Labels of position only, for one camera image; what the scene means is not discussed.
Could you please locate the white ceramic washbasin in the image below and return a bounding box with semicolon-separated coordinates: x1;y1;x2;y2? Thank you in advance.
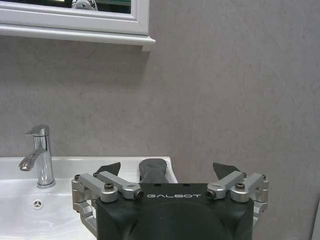
0;156;179;240

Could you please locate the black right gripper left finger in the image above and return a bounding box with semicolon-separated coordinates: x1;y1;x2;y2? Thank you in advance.
71;161;144;235

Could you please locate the grey folded towel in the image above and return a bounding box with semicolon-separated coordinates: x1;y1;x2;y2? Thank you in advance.
138;157;168;185

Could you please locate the white framed mirror cabinet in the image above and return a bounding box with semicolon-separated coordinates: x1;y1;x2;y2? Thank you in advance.
0;0;157;52

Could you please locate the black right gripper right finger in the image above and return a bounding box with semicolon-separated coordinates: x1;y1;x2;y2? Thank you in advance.
206;161;270;226

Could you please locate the chrome basin faucet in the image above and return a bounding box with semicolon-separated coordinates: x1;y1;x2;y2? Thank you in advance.
17;123;56;188

